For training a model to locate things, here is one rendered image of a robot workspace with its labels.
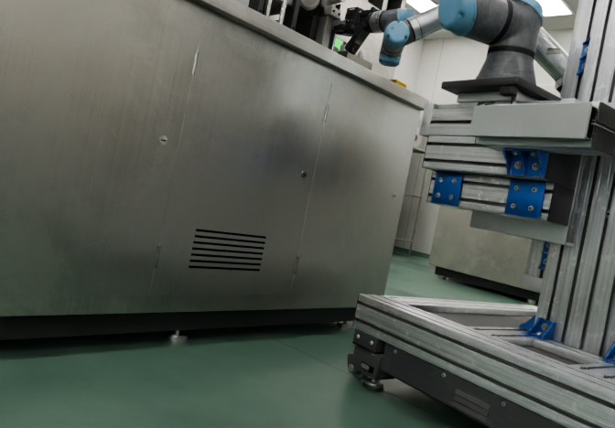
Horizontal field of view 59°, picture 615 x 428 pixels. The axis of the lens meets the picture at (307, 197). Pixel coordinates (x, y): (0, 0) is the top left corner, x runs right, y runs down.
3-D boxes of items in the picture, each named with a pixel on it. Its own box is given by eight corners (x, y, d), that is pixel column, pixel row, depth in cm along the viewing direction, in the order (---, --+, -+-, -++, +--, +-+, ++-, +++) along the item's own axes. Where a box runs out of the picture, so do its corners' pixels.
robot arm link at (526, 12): (546, 55, 134) (556, 2, 134) (502, 39, 130) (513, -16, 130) (513, 63, 146) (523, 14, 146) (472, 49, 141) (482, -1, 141)
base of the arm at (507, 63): (546, 97, 137) (554, 58, 137) (512, 80, 128) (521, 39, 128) (495, 99, 149) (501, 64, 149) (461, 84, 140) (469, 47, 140)
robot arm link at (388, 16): (402, 27, 178) (407, 3, 178) (375, 30, 186) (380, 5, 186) (415, 36, 184) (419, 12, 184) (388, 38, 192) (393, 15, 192)
